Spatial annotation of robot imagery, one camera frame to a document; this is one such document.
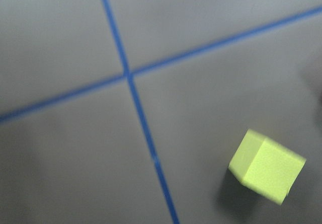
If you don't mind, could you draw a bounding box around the yellow foam block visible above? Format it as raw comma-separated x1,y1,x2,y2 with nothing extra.
228,129,306,205

